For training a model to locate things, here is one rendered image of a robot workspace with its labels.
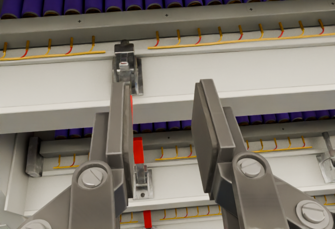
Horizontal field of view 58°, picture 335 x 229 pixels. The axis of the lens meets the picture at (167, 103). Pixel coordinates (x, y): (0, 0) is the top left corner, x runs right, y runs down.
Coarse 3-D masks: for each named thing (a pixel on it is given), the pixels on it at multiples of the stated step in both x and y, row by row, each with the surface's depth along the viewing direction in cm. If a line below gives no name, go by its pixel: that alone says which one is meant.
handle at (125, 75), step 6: (120, 66) 25; (126, 66) 25; (120, 72) 26; (126, 72) 26; (120, 78) 25; (126, 78) 25; (126, 84) 25; (132, 102) 23; (132, 108) 23; (132, 114) 22; (132, 120) 22
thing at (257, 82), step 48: (0, 0) 33; (96, 48) 30; (144, 48) 30; (288, 48) 30; (0, 96) 27; (48, 96) 27; (96, 96) 27; (144, 96) 27; (192, 96) 27; (240, 96) 28; (288, 96) 28
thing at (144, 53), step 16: (160, 48) 29; (176, 48) 29; (192, 48) 29; (208, 48) 29; (224, 48) 29; (240, 48) 29; (256, 48) 30; (272, 48) 30; (0, 64) 28; (16, 64) 29
